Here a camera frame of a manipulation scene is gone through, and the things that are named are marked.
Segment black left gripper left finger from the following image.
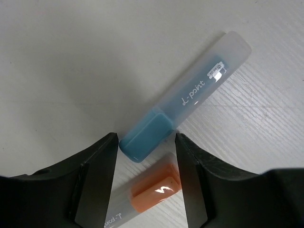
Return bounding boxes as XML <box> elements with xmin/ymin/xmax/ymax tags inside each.
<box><xmin>0</xmin><ymin>133</ymin><xmax>118</xmax><ymax>228</ymax></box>

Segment orange pastel highlighter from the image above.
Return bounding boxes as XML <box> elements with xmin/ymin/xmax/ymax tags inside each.
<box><xmin>104</xmin><ymin>152</ymin><xmax>182</xmax><ymax>228</ymax></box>

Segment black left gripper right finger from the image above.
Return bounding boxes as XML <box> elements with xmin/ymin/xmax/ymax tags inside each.
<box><xmin>175</xmin><ymin>133</ymin><xmax>304</xmax><ymax>228</ymax></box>

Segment blue pastel highlighter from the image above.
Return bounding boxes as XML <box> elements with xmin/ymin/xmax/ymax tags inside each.
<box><xmin>119</xmin><ymin>31</ymin><xmax>252</xmax><ymax>163</ymax></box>

